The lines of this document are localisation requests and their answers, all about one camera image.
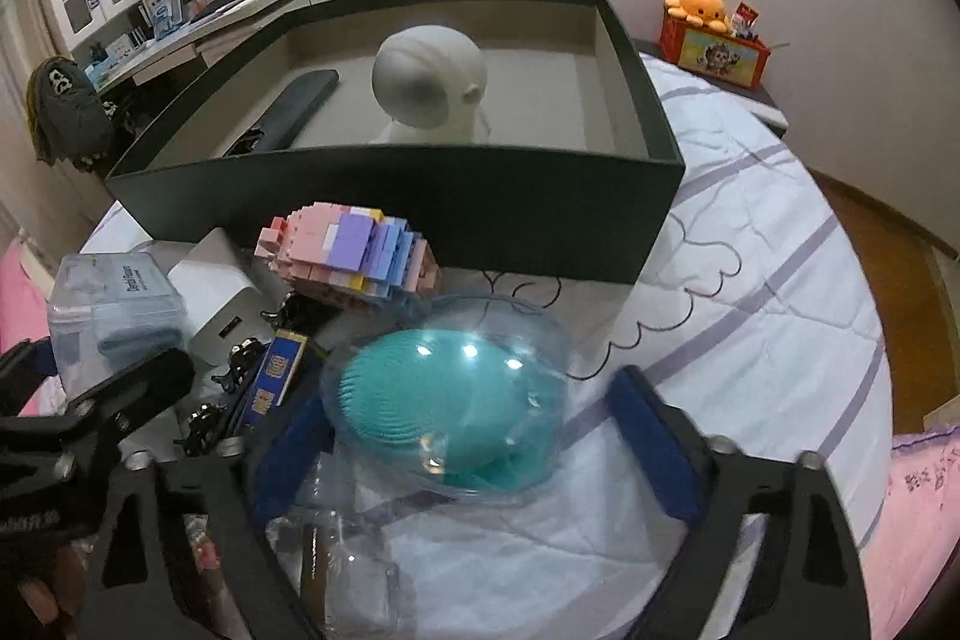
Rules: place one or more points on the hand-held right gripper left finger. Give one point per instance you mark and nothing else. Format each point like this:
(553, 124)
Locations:
(289, 460)

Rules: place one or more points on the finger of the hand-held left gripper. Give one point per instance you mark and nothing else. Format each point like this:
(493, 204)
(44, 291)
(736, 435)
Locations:
(142, 389)
(26, 362)

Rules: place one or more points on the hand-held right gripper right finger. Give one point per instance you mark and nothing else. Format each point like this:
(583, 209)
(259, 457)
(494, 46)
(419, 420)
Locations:
(652, 452)

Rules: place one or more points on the clear box with blue contents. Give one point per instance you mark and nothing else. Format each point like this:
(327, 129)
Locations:
(112, 302)

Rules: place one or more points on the white power adapter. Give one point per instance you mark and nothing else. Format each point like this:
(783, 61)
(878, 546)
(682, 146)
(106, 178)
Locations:
(217, 295)

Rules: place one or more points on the clear plastic package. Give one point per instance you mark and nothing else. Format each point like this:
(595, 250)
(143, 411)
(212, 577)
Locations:
(360, 572)

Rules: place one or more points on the teal brush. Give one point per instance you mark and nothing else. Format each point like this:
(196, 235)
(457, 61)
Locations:
(435, 392)

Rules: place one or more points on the pink block toy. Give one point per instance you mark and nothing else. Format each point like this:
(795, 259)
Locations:
(352, 250)

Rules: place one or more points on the dark green cardboard box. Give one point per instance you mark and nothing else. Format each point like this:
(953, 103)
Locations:
(450, 212)

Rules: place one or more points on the person's left hand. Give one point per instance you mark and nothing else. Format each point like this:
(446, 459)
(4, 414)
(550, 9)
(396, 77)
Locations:
(37, 591)

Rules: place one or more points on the pink plush pillow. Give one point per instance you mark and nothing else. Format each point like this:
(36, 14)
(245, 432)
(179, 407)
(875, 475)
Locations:
(22, 302)

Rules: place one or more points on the blue and gold box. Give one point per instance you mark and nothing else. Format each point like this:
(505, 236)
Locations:
(274, 377)

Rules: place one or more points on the dark jacket on chair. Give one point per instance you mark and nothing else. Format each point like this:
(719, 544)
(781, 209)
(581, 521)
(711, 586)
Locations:
(67, 111)

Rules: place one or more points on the pink floral blanket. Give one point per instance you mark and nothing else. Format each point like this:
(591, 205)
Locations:
(922, 535)

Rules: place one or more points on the long black case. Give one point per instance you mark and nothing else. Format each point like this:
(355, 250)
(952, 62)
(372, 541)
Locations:
(300, 100)

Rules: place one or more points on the dark top low cabinet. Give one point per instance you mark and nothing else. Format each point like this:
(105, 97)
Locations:
(769, 111)

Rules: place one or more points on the blue and white box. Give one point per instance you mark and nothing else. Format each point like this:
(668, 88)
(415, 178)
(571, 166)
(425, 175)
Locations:
(166, 12)

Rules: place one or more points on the white desk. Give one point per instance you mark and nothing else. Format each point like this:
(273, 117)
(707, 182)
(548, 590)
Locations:
(225, 14)

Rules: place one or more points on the red storage crate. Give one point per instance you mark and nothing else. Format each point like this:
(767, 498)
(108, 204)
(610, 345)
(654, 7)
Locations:
(712, 55)

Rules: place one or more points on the white plaster head figure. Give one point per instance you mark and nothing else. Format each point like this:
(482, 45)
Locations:
(424, 78)

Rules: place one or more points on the red and white packet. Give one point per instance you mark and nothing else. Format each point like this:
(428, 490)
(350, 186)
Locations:
(746, 18)

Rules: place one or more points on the orange octopus plush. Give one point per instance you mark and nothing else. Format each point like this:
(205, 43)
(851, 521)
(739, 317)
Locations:
(697, 6)

